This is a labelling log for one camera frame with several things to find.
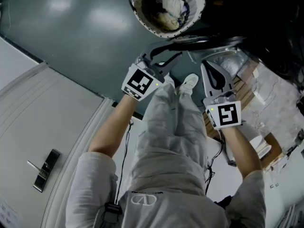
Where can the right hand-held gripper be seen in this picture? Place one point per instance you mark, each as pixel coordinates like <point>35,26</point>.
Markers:
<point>224,114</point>

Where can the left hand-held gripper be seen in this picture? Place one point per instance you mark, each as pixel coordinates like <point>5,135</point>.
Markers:
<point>140,82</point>

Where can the person's right forearm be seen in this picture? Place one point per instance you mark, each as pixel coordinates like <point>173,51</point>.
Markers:
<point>241,153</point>

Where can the person's left forearm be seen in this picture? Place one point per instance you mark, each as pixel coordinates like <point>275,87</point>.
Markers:
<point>111,129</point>

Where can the dark washing machine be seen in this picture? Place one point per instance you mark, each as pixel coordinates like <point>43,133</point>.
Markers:
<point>268,20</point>

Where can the white room door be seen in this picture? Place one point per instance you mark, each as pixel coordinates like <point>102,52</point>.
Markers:
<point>35,136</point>

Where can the person's white shoe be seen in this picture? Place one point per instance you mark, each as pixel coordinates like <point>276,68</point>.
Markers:
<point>190,81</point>

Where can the wooden board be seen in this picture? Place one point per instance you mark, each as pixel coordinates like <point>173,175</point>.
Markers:
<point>244,89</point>

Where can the striped fabric laundry basket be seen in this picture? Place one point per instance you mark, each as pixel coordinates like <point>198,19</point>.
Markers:
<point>145,15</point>

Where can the white clothes bundle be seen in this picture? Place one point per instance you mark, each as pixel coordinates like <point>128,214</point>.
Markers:
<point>171,6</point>

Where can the person's legs in grey trousers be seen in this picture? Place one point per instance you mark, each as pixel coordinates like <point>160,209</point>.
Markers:
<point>171,127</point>

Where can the black waist pouch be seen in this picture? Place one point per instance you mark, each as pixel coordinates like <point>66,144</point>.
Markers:
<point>111,210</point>

